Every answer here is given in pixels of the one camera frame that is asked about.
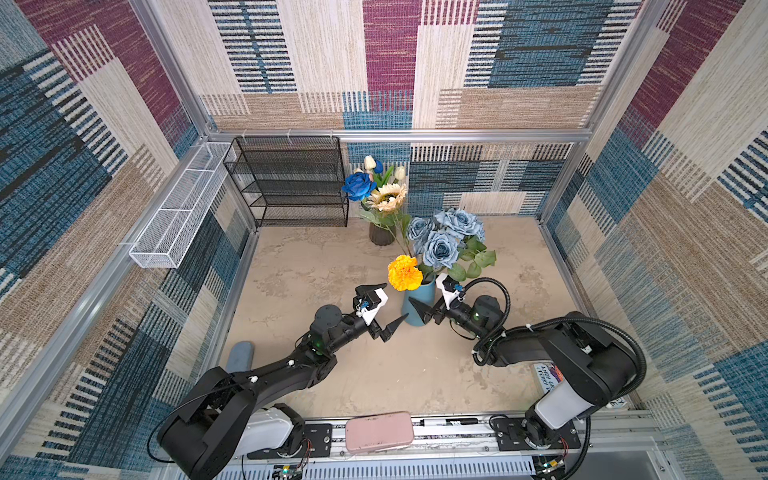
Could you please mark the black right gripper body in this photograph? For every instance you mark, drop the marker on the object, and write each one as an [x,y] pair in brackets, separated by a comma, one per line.
[458,313]

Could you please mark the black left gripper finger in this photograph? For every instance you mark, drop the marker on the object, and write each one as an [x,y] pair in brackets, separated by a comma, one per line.
[387,333]
[369,290]

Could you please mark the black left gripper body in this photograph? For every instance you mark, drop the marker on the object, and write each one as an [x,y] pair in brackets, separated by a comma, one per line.
[353,328]

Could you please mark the orange artificial flower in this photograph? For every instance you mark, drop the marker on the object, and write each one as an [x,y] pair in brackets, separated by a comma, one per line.
[403,273]

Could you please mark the red glass vase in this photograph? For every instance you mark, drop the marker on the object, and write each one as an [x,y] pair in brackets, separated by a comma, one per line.
[380,236]

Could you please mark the dusty blue rose bunch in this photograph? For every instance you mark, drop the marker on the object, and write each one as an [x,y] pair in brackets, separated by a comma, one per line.
[450,242]

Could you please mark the cream artificial sunflower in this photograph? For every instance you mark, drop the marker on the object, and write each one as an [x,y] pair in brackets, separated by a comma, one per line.
[385,207]

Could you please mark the dark blue artificial rose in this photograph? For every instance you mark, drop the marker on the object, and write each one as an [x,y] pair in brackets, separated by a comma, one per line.
[359,186]

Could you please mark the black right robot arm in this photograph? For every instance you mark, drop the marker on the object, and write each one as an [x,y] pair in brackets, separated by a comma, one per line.
[599,361]

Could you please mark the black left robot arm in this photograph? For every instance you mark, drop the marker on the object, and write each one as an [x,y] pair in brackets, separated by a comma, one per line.
[204,432]

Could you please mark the pink pencil case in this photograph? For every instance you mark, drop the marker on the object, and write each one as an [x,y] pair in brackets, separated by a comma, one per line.
[379,432]

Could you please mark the treehouse paperback book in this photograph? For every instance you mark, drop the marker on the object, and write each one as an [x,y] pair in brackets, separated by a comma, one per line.
[548,375]

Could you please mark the grey blue oval object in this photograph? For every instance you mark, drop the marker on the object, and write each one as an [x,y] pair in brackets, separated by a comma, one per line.
[240,357]

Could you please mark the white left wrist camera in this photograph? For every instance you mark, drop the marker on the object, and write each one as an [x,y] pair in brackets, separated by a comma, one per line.
[367,307]

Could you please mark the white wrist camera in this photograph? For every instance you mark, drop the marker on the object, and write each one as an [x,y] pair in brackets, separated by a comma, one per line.
[367,307]
[451,290]

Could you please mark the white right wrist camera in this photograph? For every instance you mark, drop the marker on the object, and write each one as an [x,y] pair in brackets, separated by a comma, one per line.
[451,290]

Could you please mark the black wire shelf rack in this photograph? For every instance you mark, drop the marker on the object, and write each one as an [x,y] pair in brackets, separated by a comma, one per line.
[290,181]

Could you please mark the white wire mesh basket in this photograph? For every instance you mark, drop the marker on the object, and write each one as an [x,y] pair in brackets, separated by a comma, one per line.
[166,239]

